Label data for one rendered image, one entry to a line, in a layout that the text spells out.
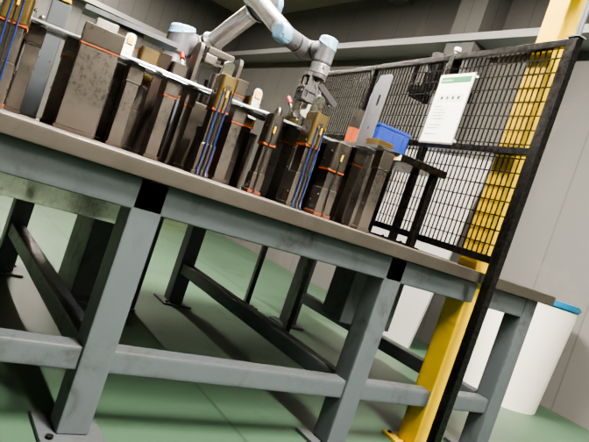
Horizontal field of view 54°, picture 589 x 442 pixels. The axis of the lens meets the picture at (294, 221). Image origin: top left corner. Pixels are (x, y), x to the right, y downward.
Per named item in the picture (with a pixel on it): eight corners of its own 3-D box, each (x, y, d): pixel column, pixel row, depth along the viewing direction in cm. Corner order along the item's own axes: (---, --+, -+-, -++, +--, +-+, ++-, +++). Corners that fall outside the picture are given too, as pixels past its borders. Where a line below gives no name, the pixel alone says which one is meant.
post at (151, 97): (127, 150, 222) (160, 50, 221) (125, 149, 226) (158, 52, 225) (139, 154, 224) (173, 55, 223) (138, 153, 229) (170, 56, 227)
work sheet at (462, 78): (451, 145, 234) (477, 71, 233) (417, 142, 254) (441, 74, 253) (455, 146, 235) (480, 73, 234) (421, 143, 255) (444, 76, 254)
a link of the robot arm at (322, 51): (327, 41, 234) (343, 43, 228) (318, 67, 234) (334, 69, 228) (315, 32, 228) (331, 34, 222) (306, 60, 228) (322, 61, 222)
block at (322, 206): (315, 217, 209) (341, 141, 208) (301, 211, 219) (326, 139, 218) (332, 222, 212) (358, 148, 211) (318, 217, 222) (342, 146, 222)
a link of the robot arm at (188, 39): (157, 46, 268) (166, 17, 267) (180, 57, 278) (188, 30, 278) (172, 47, 260) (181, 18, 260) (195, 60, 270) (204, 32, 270)
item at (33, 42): (3, 109, 183) (31, 21, 183) (3, 109, 188) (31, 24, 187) (19, 114, 186) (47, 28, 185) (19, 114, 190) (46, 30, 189)
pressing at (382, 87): (365, 153, 235) (393, 73, 234) (351, 152, 245) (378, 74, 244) (366, 153, 235) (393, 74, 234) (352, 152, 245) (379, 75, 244)
